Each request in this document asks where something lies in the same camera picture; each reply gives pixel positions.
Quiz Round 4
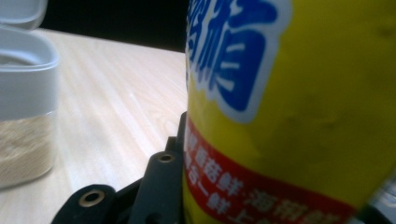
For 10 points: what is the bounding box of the clear seasoning jar grey lid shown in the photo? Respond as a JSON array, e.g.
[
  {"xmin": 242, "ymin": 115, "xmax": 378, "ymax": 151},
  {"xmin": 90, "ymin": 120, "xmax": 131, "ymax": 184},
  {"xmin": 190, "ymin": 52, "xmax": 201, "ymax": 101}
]
[{"xmin": 0, "ymin": 0, "xmax": 61, "ymax": 189}]

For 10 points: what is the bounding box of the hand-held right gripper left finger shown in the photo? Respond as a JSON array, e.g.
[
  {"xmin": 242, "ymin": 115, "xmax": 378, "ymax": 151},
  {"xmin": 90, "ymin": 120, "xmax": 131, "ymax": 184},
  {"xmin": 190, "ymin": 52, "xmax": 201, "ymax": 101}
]
[{"xmin": 165, "ymin": 111, "xmax": 189, "ymax": 157}]

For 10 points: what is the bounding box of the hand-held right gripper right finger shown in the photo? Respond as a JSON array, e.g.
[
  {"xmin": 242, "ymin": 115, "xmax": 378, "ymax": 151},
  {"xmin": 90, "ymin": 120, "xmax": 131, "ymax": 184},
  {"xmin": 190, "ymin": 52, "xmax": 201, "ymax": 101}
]
[{"xmin": 354, "ymin": 202, "xmax": 396, "ymax": 224}]

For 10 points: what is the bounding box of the yellow seasoning can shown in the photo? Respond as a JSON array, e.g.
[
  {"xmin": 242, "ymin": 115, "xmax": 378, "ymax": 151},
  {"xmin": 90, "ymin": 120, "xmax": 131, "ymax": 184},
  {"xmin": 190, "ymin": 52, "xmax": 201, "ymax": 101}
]
[{"xmin": 182, "ymin": 0, "xmax": 396, "ymax": 224}]

